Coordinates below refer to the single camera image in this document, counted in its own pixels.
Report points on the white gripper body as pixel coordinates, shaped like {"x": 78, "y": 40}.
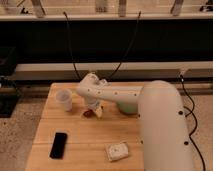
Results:
{"x": 92, "y": 105}

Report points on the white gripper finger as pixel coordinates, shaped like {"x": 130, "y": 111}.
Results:
{"x": 99, "y": 112}

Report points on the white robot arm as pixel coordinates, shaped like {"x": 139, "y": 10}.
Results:
{"x": 163, "y": 126}

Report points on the white sponge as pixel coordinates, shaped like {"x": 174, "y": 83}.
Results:
{"x": 117, "y": 151}

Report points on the green bowl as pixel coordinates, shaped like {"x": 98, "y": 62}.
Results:
{"x": 128, "y": 109}

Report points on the black phone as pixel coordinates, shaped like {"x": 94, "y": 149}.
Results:
{"x": 58, "y": 145}

